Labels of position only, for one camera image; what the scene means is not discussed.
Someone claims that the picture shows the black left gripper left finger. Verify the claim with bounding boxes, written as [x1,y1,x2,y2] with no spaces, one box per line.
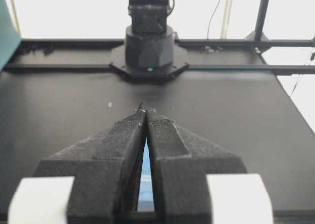
[34,109,146,224]

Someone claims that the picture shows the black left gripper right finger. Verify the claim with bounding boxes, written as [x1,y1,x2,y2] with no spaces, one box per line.
[146,109,247,224]

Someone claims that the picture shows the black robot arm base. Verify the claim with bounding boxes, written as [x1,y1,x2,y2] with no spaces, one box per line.
[110,0,189,79]

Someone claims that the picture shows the blue towel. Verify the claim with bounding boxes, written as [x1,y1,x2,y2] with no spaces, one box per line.
[138,141,155,212]

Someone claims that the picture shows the teal side panel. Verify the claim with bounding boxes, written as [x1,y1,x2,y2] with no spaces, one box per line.
[0,0,22,71]

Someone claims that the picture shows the thin black hanging cable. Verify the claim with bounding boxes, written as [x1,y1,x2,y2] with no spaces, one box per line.
[206,0,227,39]

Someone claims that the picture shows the black vertical frame post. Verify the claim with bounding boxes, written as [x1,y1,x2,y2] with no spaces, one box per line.
[254,0,269,41]

